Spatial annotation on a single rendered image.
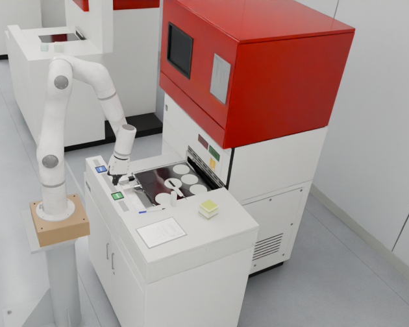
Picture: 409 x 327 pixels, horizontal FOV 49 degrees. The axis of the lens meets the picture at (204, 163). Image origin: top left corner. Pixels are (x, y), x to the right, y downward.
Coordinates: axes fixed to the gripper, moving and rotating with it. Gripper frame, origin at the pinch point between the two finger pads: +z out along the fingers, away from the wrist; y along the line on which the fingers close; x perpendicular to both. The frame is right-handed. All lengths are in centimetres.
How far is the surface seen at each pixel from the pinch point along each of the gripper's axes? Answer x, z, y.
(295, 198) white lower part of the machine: 16, 10, -123
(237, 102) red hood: 15, -55, -48
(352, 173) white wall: -13, 14, -215
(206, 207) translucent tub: 34.0, -4.7, -35.3
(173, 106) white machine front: -53, -19, -56
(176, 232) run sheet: 38.0, 5.6, -18.8
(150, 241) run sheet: 38.1, 8.7, -5.0
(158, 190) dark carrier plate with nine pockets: -3.2, 10.3, -29.7
